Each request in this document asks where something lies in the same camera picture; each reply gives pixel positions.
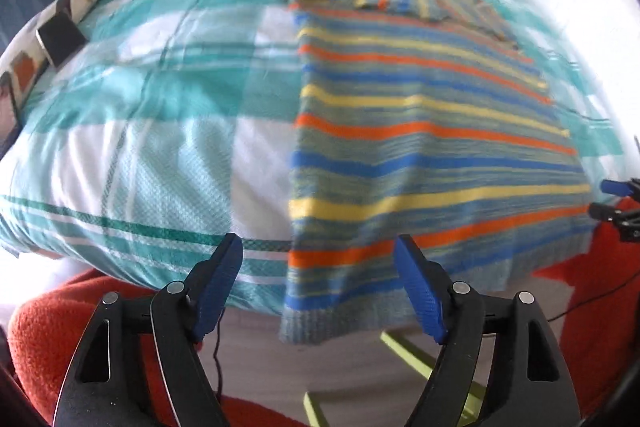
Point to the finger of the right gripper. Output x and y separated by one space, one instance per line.
606 213
621 189

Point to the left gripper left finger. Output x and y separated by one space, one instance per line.
105 384

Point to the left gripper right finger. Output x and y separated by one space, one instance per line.
528 384

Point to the striped knit sweater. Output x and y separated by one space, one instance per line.
425 118

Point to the orange fleece trouser leg left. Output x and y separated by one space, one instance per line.
45 331

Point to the orange fleece trouser leg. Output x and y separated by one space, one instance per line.
45 331
599 334

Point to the orange fleece trouser leg right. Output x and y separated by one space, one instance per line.
599 334

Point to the teal plaid bed cover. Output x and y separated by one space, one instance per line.
176 125

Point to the patterned cushion at bedside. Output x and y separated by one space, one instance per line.
23 62

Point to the yellow green stool frame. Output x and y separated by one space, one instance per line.
379 400

